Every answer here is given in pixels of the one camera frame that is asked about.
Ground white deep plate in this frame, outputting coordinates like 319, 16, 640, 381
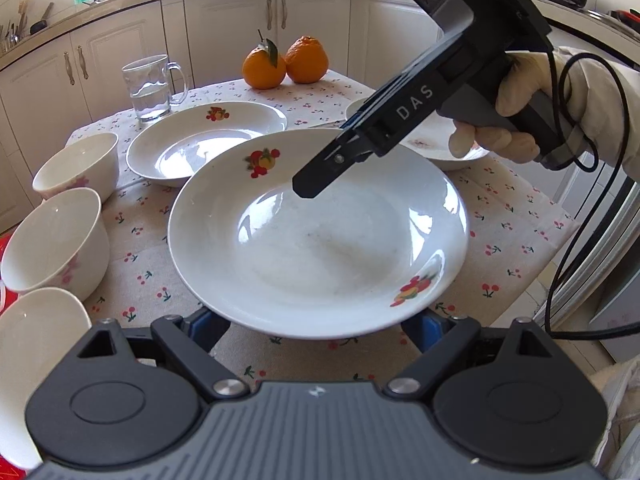
126, 101, 288, 188
168, 129, 469, 339

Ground white floral bowl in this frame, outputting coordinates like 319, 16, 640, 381
1, 188, 110, 301
1, 287, 91, 471
32, 132, 119, 203

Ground white kitchen cabinets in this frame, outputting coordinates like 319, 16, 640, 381
1, 0, 442, 228

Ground white gloved right hand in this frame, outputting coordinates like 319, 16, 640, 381
449, 48, 639, 181

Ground cherry print tablecloth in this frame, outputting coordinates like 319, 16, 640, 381
85, 72, 576, 386

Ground bumpy orange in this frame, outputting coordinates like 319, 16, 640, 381
284, 36, 329, 84

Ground orange with leaf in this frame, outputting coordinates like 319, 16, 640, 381
242, 32, 286, 90

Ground glass mug with water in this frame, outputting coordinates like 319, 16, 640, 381
122, 53, 188, 122

